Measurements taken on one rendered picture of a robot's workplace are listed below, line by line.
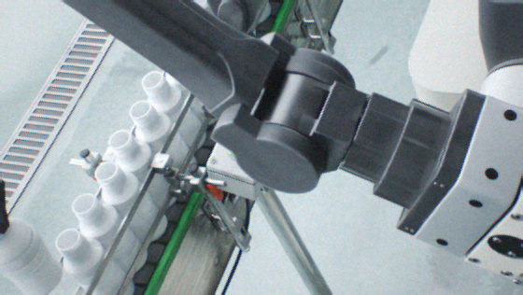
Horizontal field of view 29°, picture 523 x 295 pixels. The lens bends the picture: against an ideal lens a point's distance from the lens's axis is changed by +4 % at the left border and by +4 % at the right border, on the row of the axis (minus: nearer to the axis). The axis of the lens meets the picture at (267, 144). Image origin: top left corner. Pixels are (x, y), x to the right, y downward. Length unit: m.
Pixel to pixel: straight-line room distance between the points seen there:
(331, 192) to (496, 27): 1.96
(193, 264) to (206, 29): 0.89
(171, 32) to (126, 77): 2.64
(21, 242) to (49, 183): 1.91
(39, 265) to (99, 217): 0.13
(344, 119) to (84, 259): 0.73
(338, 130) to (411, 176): 0.07
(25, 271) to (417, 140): 0.73
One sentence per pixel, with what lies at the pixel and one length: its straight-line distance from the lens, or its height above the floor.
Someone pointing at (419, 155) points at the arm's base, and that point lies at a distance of 0.78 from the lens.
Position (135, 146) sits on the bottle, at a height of 1.15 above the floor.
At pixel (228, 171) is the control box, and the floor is 1.11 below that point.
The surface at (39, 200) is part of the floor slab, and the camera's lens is 3.23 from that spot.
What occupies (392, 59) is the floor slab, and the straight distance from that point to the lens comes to 3.05.
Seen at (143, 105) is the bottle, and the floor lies 1.15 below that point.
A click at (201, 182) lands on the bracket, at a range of 1.50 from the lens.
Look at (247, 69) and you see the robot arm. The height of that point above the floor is 1.65.
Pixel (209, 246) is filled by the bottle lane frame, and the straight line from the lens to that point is 1.67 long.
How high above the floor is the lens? 2.19
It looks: 48 degrees down
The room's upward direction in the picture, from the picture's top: 28 degrees counter-clockwise
